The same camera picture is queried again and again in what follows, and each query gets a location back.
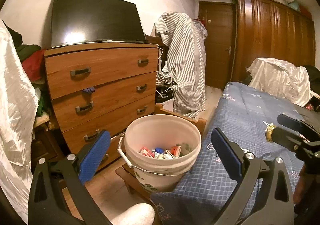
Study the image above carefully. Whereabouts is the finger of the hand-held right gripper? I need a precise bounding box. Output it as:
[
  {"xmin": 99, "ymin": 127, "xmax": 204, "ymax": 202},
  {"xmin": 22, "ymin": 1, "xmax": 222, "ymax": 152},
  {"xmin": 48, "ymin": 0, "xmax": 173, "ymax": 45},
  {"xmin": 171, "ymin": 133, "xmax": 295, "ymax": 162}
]
[
  {"xmin": 277, "ymin": 114, "xmax": 320, "ymax": 138},
  {"xmin": 271, "ymin": 127, "xmax": 313, "ymax": 153}
]

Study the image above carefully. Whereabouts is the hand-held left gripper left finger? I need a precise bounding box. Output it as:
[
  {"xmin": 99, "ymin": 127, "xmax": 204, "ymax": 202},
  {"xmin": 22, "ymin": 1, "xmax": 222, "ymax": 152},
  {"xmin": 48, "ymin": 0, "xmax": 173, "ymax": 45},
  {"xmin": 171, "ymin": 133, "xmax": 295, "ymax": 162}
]
[{"xmin": 28, "ymin": 130, "xmax": 118, "ymax": 225}]

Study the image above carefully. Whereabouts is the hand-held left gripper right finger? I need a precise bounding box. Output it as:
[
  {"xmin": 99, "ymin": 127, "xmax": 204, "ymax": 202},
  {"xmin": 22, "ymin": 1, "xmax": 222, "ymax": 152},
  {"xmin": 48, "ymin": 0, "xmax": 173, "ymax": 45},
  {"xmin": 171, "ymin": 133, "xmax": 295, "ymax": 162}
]
[{"xmin": 211, "ymin": 127, "xmax": 295, "ymax": 225}]

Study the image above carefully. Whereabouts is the yellow snack packet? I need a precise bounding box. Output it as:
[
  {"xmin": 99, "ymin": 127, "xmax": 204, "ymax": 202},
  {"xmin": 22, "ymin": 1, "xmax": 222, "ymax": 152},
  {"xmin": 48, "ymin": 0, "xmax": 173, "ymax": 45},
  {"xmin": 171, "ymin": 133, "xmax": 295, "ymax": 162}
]
[{"xmin": 262, "ymin": 121, "xmax": 277, "ymax": 143}]

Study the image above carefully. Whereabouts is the pale green paper wrapper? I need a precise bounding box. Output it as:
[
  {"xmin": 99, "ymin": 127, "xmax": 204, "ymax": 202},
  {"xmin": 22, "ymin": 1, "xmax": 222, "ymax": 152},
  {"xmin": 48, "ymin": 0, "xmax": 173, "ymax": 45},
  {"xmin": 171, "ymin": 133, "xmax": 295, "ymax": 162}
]
[{"xmin": 180, "ymin": 142, "xmax": 193, "ymax": 157}]

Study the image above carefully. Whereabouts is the white plastic bucket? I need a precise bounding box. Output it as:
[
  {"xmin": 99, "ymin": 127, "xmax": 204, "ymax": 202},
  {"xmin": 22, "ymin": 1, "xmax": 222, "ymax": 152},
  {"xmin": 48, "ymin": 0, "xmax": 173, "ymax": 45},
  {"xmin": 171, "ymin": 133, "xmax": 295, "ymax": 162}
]
[{"xmin": 117, "ymin": 114, "xmax": 202, "ymax": 193}]

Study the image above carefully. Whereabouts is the person's left hand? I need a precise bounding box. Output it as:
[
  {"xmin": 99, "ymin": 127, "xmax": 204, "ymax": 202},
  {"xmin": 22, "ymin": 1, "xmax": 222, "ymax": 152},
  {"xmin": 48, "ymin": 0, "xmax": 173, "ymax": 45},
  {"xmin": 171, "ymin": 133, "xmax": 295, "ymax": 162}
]
[{"xmin": 110, "ymin": 203, "xmax": 155, "ymax": 225}]

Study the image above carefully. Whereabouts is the dark grey sheet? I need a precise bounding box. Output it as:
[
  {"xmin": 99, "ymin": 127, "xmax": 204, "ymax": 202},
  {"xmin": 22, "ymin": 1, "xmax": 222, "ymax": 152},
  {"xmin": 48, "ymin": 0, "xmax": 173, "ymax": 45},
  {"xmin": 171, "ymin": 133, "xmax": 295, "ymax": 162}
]
[{"xmin": 292, "ymin": 104, "xmax": 320, "ymax": 125}]

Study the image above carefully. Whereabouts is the pink patterned bag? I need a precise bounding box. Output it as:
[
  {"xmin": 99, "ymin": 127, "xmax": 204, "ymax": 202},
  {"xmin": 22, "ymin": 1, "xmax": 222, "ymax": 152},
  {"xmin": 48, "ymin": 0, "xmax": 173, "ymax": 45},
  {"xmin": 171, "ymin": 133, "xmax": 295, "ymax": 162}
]
[{"xmin": 305, "ymin": 101, "xmax": 320, "ymax": 113}]

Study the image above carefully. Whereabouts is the blue checked star bedsheet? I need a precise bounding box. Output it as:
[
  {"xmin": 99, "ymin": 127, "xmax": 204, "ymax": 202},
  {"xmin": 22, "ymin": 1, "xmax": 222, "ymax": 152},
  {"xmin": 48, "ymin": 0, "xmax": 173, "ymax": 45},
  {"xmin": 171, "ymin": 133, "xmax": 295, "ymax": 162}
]
[{"xmin": 150, "ymin": 82, "xmax": 308, "ymax": 225}]

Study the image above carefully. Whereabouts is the white satin cloth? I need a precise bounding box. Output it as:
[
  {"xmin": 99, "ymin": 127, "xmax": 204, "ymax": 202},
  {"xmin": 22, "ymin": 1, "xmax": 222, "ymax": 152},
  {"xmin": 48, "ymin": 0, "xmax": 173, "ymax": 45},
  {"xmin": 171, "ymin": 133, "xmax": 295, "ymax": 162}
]
[
  {"xmin": 246, "ymin": 58, "xmax": 317, "ymax": 106},
  {"xmin": 0, "ymin": 18, "xmax": 42, "ymax": 215}
]

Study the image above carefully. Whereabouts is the black clothes pile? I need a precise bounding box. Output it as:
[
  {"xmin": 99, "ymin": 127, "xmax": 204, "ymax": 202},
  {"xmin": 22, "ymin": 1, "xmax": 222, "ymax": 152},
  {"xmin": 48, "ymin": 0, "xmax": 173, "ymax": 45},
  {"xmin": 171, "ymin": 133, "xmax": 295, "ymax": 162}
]
[{"xmin": 304, "ymin": 65, "xmax": 320, "ymax": 95}]

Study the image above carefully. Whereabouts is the dark wooden cabinet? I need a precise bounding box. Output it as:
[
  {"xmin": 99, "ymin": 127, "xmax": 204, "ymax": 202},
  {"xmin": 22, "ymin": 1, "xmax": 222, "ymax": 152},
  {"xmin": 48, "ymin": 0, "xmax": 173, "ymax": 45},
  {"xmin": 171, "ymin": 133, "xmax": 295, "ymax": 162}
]
[{"xmin": 31, "ymin": 115, "xmax": 65, "ymax": 165}]

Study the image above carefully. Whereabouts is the white picture box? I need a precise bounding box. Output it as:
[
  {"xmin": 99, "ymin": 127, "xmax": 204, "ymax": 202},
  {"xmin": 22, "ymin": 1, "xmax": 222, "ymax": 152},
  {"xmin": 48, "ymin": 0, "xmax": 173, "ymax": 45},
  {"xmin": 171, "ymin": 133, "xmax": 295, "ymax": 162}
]
[{"xmin": 156, "ymin": 98, "xmax": 174, "ymax": 113}]

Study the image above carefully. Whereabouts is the wooden stool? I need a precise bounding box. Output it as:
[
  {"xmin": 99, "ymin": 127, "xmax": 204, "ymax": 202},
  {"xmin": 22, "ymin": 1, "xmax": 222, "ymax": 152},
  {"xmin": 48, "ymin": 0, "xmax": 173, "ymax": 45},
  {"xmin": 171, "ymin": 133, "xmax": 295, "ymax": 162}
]
[{"xmin": 115, "ymin": 102, "xmax": 208, "ymax": 199}]

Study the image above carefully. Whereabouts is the wooden dresser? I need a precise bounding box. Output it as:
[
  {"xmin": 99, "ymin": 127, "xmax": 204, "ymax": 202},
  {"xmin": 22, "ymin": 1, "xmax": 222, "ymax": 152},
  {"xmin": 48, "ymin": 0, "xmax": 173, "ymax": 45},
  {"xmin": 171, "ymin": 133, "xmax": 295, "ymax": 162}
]
[{"xmin": 44, "ymin": 42, "xmax": 159, "ymax": 173}]

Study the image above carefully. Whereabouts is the brown wooden wardrobe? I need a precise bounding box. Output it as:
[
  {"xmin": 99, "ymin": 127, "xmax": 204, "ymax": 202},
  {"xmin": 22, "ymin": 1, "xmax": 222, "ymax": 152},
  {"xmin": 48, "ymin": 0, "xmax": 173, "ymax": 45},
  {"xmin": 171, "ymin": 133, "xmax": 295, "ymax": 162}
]
[{"xmin": 231, "ymin": 0, "xmax": 316, "ymax": 83}]

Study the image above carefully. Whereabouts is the grey striped cloth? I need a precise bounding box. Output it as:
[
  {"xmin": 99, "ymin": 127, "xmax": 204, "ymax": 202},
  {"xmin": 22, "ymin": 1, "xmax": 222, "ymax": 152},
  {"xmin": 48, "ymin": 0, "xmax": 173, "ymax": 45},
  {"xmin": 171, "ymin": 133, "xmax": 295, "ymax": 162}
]
[{"xmin": 151, "ymin": 12, "xmax": 208, "ymax": 119}]

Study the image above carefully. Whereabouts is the brown wooden door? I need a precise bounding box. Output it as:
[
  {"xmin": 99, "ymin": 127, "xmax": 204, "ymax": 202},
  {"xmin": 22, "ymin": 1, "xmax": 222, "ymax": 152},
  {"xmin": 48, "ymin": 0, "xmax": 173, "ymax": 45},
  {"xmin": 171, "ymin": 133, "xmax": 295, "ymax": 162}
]
[{"xmin": 199, "ymin": 1, "xmax": 235, "ymax": 90}]

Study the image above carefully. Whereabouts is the red storage bag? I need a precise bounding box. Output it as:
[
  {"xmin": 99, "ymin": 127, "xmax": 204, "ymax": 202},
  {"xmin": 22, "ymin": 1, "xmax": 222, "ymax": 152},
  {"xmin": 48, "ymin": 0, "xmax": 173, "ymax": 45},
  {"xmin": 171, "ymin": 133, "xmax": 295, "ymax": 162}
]
[{"xmin": 299, "ymin": 6, "xmax": 313, "ymax": 19}]

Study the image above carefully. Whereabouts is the red cloth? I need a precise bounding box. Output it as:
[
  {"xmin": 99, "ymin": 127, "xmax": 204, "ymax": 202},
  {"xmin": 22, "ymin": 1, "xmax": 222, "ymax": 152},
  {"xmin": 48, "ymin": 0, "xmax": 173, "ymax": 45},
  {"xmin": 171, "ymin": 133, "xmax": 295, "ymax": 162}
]
[{"xmin": 21, "ymin": 50, "xmax": 45, "ymax": 82}]

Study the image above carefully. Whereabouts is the dark green cloth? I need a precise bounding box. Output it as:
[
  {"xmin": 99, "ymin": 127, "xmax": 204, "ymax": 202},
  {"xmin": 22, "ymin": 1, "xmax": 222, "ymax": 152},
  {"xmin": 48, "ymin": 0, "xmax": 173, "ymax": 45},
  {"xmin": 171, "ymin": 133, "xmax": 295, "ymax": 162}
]
[{"xmin": 16, "ymin": 44, "xmax": 43, "ymax": 61}]

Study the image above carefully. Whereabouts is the black flat television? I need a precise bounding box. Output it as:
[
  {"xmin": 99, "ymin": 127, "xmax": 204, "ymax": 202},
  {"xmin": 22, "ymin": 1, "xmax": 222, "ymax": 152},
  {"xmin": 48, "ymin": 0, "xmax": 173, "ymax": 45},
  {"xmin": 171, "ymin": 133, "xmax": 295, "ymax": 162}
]
[{"xmin": 50, "ymin": 0, "xmax": 148, "ymax": 49}]

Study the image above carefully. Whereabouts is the black cloth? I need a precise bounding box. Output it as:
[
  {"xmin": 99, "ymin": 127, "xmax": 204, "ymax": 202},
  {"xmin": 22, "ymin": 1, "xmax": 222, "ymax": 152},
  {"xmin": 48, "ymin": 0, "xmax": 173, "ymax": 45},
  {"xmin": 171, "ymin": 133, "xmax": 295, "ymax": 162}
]
[{"xmin": 5, "ymin": 25, "xmax": 24, "ymax": 49}]

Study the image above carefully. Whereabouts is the tangle of white cables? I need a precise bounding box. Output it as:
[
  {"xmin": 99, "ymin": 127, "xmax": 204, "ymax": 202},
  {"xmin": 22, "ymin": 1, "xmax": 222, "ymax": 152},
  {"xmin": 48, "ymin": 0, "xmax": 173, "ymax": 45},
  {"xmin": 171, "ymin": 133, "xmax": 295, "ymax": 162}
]
[{"xmin": 156, "ymin": 47, "xmax": 175, "ymax": 95}]

